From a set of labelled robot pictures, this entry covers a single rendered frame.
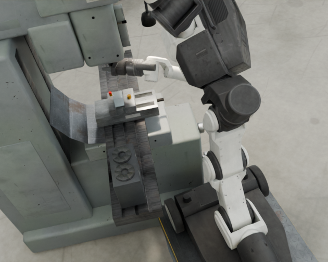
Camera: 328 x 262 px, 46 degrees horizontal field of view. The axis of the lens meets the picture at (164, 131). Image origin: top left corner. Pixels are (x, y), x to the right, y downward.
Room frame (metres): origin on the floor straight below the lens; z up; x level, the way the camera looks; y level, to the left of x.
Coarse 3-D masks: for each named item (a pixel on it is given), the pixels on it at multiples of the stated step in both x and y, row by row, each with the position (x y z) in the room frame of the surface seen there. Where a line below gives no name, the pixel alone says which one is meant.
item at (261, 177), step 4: (252, 168) 1.26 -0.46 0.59; (256, 168) 1.25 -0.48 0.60; (252, 172) 1.24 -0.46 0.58; (256, 172) 1.22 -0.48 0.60; (260, 172) 1.22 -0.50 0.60; (256, 176) 1.20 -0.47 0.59; (260, 176) 1.19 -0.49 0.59; (264, 176) 1.19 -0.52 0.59; (256, 180) 1.19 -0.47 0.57; (260, 180) 1.17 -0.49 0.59; (264, 180) 1.17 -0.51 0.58; (260, 184) 1.15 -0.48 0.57; (264, 184) 1.15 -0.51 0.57; (260, 188) 1.14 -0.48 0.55; (264, 188) 1.14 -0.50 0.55; (268, 188) 1.14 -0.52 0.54; (264, 192) 1.13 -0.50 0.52; (268, 192) 1.13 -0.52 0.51; (264, 196) 1.13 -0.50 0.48
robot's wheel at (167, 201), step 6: (168, 204) 1.12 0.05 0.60; (174, 204) 1.11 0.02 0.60; (168, 210) 1.10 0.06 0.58; (174, 210) 1.08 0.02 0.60; (174, 216) 1.05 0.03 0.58; (180, 216) 1.04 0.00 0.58; (174, 222) 1.02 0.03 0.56; (180, 222) 1.02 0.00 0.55; (174, 228) 1.04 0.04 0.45; (180, 228) 1.00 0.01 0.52
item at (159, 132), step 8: (160, 96) 1.74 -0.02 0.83; (160, 104) 1.67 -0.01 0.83; (160, 112) 1.61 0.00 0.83; (152, 120) 1.56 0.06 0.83; (160, 120) 1.54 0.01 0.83; (168, 120) 1.54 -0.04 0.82; (152, 128) 1.49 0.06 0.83; (160, 128) 1.48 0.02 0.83; (168, 128) 1.47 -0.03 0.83; (152, 136) 1.44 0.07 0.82; (160, 136) 1.44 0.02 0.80; (168, 136) 1.44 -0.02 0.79; (88, 144) 1.46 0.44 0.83; (96, 144) 1.45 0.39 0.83; (104, 144) 1.44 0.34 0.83; (152, 144) 1.44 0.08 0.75; (160, 144) 1.44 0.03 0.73; (168, 144) 1.44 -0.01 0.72; (88, 152) 1.43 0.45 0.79; (96, 152) 1.43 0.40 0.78; (104, 152) 1.43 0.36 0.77
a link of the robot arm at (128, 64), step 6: (126, 60) 1.58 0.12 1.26; (132, 60) 1.55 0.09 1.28; (114, 66) 1.56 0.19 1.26; (120, 66) 1.55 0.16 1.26; (126, 66) 1.55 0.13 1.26; (132, 66) 1.52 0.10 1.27; (114, 72) 1.53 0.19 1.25; (120, 72) 1.54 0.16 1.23; (126, 72) 1.54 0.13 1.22; (132, 72) 1.51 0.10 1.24
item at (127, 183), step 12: (132, 144) 1.18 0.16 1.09; (120, 156) 1.11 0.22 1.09; (132, 156) 1.10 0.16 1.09; (120, 168) 1.04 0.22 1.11; (132, 168) 1.03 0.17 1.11; (120, 180) 0.98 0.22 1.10; (132, 180) 0.97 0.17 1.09; (120, 192) 0.96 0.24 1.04; (132, 192) 0.96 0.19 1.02; (144, 192) 0.99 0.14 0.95; (120, 204) 0.96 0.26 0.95; (132, 204) 0.96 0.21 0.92
